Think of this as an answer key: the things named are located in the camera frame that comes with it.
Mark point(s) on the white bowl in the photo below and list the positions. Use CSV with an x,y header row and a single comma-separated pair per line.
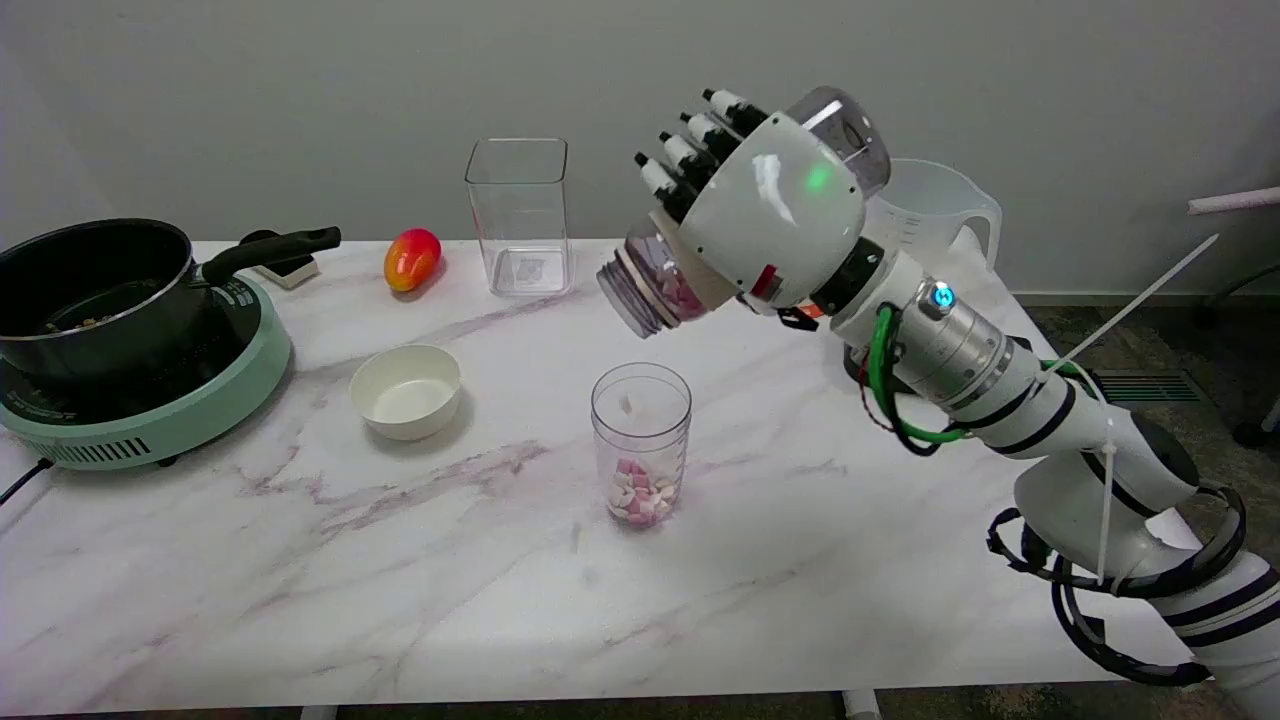
x,y
405,392

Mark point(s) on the floor vent grille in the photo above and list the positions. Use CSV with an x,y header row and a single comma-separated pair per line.
x,y
1150,387

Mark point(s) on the clear bottle with candies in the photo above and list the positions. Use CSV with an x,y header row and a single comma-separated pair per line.
x,y
650,290

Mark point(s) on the small black white box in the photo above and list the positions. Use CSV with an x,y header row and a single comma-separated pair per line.
x,y
292,270

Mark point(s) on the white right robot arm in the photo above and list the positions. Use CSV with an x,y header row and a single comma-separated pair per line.
x,y
1060,410

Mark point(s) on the black chair leg with caster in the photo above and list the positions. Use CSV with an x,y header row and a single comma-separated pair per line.
x,y
1252,432

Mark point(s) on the red yellow mango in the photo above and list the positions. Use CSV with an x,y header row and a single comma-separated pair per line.
x,y
411,260

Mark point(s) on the white table leg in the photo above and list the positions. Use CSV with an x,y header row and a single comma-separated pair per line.
x,y
860,705
318,713

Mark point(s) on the clear square container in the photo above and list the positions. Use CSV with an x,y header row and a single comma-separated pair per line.
x,y
520,220

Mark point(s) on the clear plastic cup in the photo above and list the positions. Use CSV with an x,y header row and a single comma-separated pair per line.
x,y
641,440

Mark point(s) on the translucent measuring jug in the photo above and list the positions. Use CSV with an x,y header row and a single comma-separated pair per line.
x,y
930,205

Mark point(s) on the white rod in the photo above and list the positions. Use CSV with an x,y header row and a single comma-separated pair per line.
x,y
1235,201

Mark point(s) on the pink white candy pile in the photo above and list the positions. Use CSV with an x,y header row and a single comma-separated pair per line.
x,y
640,495

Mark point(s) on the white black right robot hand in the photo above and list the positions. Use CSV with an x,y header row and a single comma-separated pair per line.
x,y
770,210

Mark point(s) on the green induction cooker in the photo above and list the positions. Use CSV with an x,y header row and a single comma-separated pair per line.
x,y
160,430

